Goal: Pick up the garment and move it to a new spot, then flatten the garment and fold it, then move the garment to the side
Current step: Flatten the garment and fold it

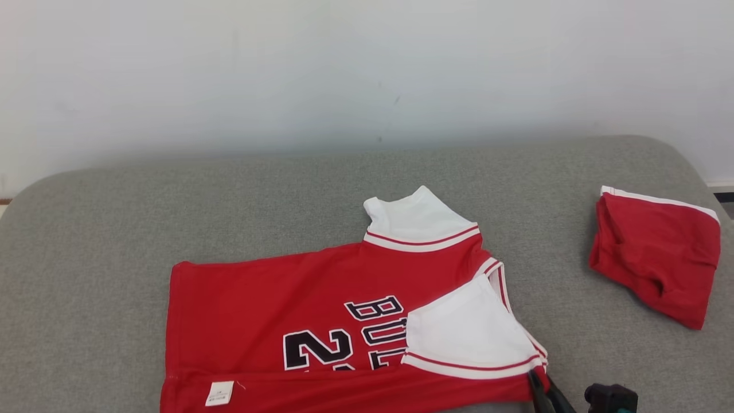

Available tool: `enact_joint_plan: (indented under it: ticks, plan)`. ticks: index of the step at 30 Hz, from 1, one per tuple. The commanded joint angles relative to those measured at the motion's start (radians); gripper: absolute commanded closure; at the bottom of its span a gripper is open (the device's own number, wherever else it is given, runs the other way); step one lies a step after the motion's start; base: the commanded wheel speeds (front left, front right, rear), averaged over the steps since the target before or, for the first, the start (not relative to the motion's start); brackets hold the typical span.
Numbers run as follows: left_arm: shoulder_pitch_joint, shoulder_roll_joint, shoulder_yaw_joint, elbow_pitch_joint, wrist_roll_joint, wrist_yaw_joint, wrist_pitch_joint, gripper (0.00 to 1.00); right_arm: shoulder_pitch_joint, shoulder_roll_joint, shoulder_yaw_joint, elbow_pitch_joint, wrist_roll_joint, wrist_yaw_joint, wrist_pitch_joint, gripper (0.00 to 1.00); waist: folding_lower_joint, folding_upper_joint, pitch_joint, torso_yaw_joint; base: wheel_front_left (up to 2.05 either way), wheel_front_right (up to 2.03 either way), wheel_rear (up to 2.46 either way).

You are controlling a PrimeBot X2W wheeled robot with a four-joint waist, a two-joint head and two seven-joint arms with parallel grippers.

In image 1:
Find red basketball jersey white sleeves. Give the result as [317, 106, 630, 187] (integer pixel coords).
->
[160, 185, 552, 413]

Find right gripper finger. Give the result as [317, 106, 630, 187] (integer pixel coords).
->
[528, 369, 556, 413]
[548, 381, 577, 413]

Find red shorts white stripes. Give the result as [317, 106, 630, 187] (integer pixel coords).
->
[589, 185, 722, 331]

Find grey fabric sofa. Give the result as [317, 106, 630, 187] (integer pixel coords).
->
[0, 135, 734, 413]

